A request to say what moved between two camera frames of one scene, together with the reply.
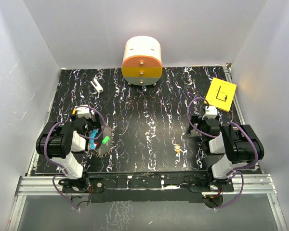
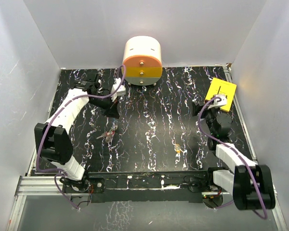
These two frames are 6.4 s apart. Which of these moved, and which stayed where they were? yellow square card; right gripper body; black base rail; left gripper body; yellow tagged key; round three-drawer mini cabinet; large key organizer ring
Moved: left gripper body; large key organizer ring; right gripper body
Stayed: yellow tagged key; yellow square card; black base rail; round three-drawer mini cabinet
